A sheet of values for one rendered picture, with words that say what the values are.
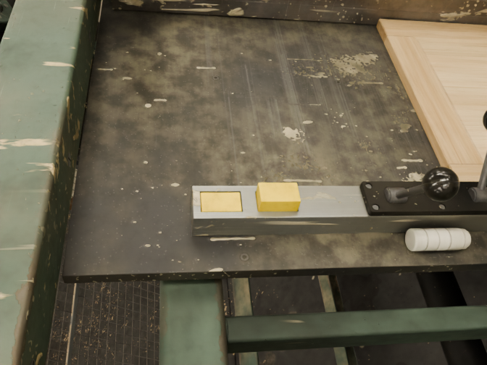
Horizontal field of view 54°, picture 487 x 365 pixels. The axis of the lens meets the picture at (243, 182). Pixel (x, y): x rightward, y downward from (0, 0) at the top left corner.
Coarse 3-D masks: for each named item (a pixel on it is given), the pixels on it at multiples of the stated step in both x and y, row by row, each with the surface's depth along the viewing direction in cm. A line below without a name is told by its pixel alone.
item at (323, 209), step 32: (192, 192) 59; (224, 192) 60; (320, 192) 61; (352, 192) 62; (192, 224) 58; (224, 224) 58; (256, 224) 59; (288, 224) 60; (320, 224) 60; (352, 224) 61; (384, 224) 62; (416, 224) 63; (448, 224) 63; (480, 224) 64
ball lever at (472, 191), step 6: (486, 114) 59; (486, 120) 59; (486, 126) 59; (486, 156) 61; (486, 162) 61; (486, 168) 61; (480, 174) 62; (486, 174) 62; (480, 180) 62; (486, 180) 62; (480, 186) 62; (474, 192) 62; (480, 192) 62; (486, 192) 62; (474, 198) 62; (480, 198) 62; (486, 198) 62
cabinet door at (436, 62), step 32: (384, 32) 92; (416, 32) 93; (448, 32) 94; (480, 32) 96; (416, 64) 86; (448, 64) 88; (480, 64) 89; (416, 96) 80; (448, 96) 81; (480, 96) 83; (448, 128) 76; (480, 128) 77; (448, 160) 71; (480, 160) 72
